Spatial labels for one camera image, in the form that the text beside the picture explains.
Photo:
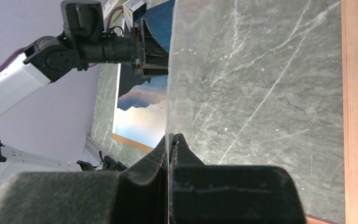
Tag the brown frame backing board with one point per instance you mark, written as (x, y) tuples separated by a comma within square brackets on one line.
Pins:
[(131, 143)]

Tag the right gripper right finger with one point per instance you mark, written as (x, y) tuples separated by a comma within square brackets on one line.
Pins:
[(228, 194)]

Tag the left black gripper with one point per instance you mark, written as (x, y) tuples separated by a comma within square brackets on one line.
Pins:
[(118, 48)]

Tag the copper wooden picture frame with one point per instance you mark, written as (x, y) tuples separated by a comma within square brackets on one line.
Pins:
[(349, 38)]

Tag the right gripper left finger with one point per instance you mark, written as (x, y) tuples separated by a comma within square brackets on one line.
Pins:
[(135, 196)]

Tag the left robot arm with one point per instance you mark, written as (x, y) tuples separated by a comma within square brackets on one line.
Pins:
[(48, 59)]

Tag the mountain landscape photo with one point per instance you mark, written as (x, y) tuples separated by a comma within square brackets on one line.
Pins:
[(139, 111)]

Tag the clear acrylic sheet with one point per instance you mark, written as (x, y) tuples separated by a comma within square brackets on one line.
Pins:
[(259, 82)]

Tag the small white red box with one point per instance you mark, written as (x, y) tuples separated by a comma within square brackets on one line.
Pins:
[(109, 6)]

